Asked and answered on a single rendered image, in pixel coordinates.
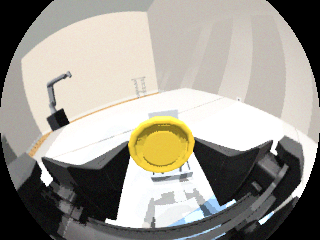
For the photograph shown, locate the yellow plate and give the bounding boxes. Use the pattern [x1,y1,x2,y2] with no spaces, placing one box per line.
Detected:
[128,116,195,173]

